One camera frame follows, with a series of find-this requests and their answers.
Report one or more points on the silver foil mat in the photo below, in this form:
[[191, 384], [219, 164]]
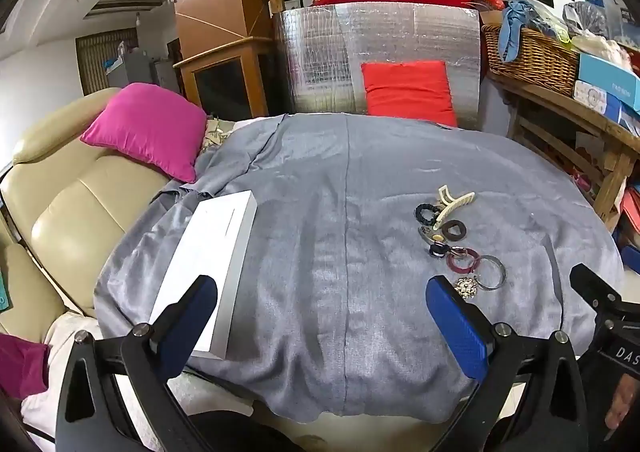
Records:
[[320, 57]]

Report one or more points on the silver bangle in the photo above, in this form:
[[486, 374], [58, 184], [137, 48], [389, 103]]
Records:
[[501, 272]]

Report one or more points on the white patterned box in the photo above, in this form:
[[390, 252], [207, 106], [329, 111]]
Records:
[[595, 100]]

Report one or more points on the beige leather sofa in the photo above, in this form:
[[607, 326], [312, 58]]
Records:
[[75, 202]]

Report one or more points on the magenta pillow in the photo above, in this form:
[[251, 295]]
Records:
[[145, 127]]

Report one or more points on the clear plastic bag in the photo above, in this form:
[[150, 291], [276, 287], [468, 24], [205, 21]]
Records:
[[585, 17]]

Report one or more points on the cream hair claw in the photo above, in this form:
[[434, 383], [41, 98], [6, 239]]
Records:
[[450, 209]]

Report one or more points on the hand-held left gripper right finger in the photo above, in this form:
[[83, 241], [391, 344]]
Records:
[[455, 327]]

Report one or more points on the person's right hand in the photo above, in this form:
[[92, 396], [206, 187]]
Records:
[[622, 404]]

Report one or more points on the blue cloth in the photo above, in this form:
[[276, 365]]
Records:
[[515, 27]]

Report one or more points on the wooden cabinet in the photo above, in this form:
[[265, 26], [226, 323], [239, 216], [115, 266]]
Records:
[[220, 82]]

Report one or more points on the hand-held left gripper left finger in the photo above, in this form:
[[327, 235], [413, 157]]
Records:
[[192, 317]]

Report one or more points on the magenta cloth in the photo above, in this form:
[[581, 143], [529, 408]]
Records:
[[22, 367]]

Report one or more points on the red pillow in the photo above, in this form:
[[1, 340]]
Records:
[[407, 90]]

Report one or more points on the wicker basket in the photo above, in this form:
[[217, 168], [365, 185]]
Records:
[[535, 62]]

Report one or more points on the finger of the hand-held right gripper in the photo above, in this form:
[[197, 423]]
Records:
[[592, 284]]

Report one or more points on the grey cloth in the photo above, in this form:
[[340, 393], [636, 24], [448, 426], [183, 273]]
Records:
[[325, 232]]

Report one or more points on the rhinestone brooch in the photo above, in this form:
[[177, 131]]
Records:
[[466, 288]]

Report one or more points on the blue cardboard box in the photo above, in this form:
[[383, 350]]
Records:
[[607, 77]]

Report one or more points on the black scrunchie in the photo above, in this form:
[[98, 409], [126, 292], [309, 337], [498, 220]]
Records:
[[419, 214]]

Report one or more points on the wooden side table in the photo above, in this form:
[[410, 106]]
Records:
[[565, 107]]

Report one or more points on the floral fabric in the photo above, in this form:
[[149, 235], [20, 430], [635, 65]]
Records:
[[215, 135]]

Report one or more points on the white towel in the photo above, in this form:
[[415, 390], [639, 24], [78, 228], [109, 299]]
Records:
[[50, 412]]

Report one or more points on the gold hair clip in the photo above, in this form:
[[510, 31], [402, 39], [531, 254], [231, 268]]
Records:
[[432, 236]]

